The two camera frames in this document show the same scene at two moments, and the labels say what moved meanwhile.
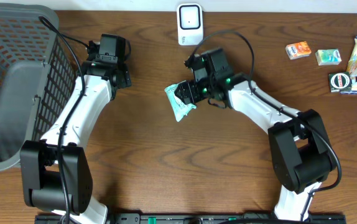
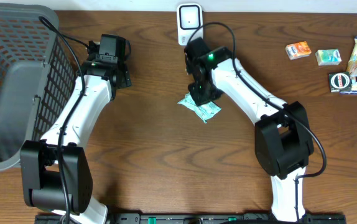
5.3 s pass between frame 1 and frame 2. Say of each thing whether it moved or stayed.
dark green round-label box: stayed
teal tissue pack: stayed
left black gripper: stayed
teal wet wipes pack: moved
